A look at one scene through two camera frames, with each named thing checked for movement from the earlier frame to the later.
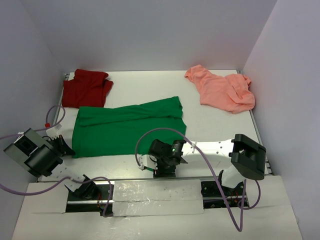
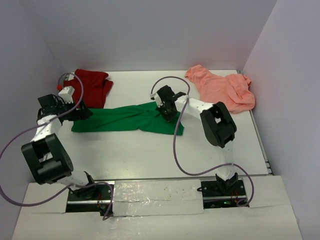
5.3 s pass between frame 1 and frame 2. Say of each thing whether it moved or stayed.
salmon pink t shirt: stayed
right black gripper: moved
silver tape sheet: stayed
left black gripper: moved
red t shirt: stayed
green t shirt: moved
